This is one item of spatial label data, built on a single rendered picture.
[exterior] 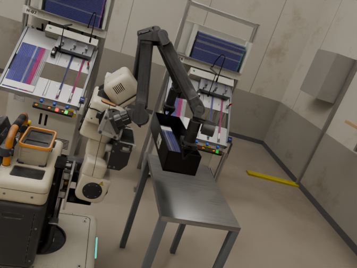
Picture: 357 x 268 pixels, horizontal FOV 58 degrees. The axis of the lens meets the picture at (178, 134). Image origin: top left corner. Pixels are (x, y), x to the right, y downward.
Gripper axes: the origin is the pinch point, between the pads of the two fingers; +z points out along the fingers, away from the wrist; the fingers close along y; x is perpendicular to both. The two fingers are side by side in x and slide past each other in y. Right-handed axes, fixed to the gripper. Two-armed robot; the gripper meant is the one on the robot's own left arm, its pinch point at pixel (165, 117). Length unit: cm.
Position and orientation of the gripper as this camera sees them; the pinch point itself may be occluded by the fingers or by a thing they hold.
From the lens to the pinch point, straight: 207.2
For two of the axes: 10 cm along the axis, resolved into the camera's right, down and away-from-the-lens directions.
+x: -9.4, -2.0, -2.8
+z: -2.9, 9.0, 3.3
